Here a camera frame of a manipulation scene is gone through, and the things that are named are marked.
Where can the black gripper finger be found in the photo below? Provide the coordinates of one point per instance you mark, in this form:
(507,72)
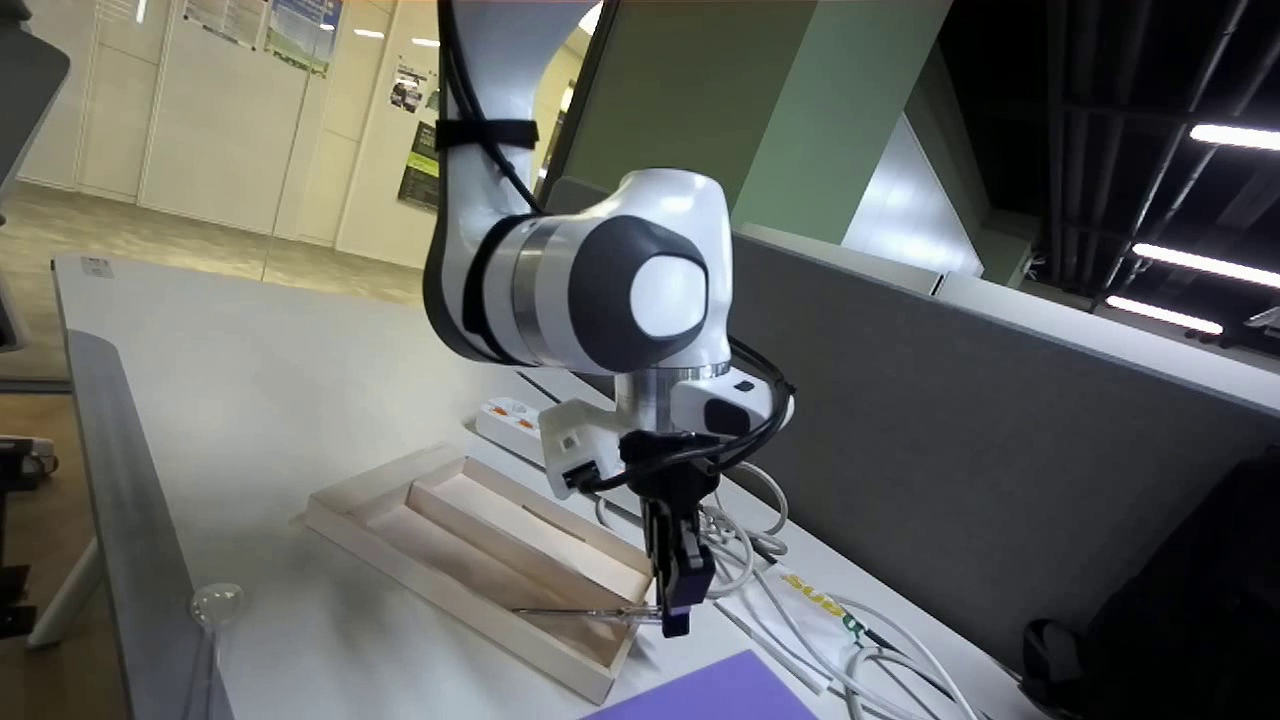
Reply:
(662,553)
(684,572)

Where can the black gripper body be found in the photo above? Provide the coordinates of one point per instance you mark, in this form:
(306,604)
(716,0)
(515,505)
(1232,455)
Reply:
(670,475)

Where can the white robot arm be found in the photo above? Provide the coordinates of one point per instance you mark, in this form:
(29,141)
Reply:
(630,290)

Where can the wooden tray with divider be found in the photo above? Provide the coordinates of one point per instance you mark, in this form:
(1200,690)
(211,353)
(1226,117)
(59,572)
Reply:
(507,563)

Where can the purple paper sheet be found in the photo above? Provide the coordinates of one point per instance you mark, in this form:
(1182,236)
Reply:
(727,690)

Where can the white power strip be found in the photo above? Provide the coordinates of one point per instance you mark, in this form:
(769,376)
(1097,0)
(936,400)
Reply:
(522,428)

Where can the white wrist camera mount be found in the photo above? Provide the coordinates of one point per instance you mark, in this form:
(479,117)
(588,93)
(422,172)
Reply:
(656,422)

